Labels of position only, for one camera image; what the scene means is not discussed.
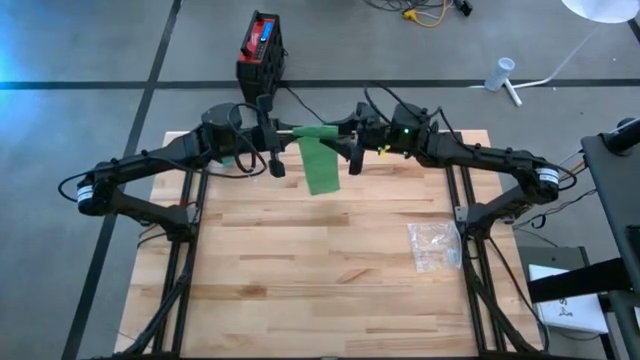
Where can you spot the white lamp stand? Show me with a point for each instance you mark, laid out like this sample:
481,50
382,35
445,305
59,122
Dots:
512,92

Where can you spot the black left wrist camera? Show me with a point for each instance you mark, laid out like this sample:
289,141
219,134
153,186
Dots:
260,137

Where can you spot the white cardboard box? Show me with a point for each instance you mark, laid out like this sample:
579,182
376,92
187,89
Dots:
570,315

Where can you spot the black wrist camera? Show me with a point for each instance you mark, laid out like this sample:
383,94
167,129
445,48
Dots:
260,137
382,134

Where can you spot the white translucent lampshade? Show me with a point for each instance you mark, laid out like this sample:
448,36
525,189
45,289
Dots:
600,10

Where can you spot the translucent white plastic cup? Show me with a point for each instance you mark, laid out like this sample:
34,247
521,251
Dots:
500,75

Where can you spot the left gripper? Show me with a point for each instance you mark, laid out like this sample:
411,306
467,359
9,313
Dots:
276,169

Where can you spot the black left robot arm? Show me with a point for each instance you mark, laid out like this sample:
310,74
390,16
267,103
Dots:
150,160

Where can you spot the clear plastic bag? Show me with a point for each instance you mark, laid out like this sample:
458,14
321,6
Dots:
434,247

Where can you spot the black plug block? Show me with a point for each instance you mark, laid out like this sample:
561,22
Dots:
464,7

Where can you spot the black side cart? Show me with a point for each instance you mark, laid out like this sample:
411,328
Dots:
615,200

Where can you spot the dark green bandage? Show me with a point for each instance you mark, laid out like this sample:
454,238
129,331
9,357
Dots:
320,170

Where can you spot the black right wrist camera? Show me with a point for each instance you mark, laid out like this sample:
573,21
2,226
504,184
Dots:
382,134

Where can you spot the red black power station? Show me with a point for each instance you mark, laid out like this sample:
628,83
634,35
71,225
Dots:
262,35

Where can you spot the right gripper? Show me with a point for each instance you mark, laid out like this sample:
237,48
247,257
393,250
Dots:
356,165

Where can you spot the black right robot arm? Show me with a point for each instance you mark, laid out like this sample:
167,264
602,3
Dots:
480,155

